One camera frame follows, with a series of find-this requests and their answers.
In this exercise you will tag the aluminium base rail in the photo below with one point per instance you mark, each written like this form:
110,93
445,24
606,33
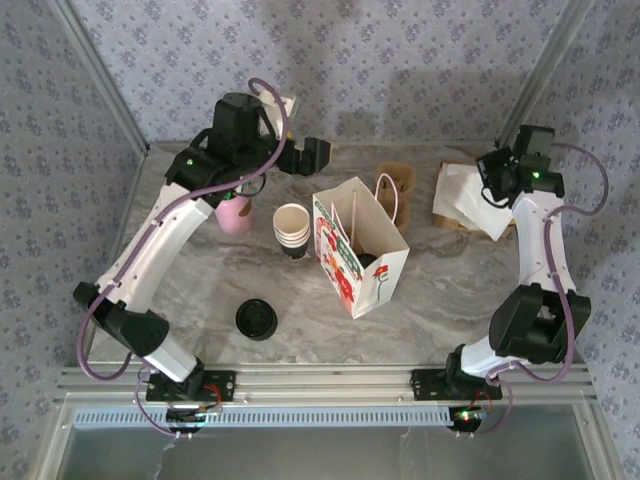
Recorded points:
325,385

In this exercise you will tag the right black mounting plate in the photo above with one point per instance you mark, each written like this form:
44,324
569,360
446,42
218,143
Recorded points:
422,385

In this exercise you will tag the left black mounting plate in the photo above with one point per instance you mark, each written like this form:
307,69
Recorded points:
225,385

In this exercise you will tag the aluminium side rail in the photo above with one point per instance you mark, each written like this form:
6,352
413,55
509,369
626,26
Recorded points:
125,215

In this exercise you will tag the brown pulp cup carrier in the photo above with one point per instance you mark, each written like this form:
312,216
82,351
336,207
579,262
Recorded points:
405,175

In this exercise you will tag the stack of white napkins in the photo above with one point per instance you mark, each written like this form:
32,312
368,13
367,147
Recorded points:
450,222

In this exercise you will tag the stack of paper cups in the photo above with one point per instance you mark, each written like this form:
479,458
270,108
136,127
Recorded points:
292,225

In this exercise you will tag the white floral paper bag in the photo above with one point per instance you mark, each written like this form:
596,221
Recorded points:
385,290

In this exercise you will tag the single white paper napkin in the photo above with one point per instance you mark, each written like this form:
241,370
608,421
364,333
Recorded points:
487,222

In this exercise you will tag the pink straw holder cup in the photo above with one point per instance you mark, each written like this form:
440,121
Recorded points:
232,217

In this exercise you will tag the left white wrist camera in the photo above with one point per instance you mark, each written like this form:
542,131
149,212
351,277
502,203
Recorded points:
287,106

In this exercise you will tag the left small circuit board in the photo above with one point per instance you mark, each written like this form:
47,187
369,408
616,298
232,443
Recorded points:
192,415

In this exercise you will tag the right small circuit board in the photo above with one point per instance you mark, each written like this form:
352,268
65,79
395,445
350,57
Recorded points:
467,415

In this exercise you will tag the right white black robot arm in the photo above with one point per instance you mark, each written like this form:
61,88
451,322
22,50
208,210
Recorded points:
542,250

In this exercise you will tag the stack of black lids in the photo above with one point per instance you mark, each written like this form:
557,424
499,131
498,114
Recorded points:
256,320

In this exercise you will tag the grey metal panel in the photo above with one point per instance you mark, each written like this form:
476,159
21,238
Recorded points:
325,455

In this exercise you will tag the white paper napkin stack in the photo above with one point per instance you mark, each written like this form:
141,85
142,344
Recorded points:
447,195

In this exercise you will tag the aluminium corner post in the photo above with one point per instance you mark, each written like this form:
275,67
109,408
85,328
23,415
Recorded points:
541,75
102,75

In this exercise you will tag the small circuit board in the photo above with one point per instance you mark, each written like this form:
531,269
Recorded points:
192,415
467,415

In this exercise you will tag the black mounting plate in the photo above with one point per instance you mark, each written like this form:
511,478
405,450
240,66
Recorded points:
225,385
422,385

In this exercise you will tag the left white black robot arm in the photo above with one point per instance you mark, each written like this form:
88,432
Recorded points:
150,240

